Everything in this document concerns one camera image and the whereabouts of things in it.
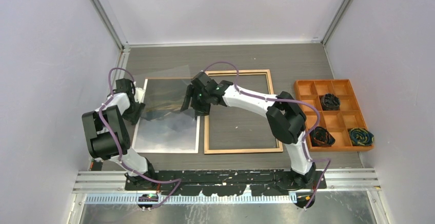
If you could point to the wooden picture frame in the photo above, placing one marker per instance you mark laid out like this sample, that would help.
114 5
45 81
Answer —
235 130

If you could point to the aluminium front rail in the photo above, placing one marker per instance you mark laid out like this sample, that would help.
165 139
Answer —
101 187

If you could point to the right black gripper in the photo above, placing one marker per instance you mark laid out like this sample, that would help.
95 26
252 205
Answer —
200 110

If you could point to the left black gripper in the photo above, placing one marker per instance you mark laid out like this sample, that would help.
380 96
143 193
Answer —
134 117

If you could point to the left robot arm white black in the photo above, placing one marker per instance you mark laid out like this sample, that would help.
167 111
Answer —
107 137

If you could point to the blue yellow rolled tie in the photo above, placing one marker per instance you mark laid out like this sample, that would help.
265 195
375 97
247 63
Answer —
360 137

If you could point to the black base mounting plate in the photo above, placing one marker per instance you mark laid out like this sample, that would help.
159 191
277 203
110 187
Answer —
272 182

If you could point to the dark red rolled tie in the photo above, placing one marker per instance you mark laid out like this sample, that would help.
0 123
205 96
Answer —
320 137

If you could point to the orange compartment tray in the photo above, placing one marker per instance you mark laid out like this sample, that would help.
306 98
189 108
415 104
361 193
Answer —
337 122

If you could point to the landscape photo print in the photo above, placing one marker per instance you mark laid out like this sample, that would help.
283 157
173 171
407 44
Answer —
178 134

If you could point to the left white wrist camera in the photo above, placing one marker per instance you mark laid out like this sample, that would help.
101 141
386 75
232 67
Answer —
139 94

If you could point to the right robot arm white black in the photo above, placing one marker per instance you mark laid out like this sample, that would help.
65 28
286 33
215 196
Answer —
283 113

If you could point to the clear acrylic sheet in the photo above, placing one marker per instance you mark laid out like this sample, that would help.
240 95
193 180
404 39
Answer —
164 91

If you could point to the black rolled tie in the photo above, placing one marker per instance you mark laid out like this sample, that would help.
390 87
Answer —
330 102

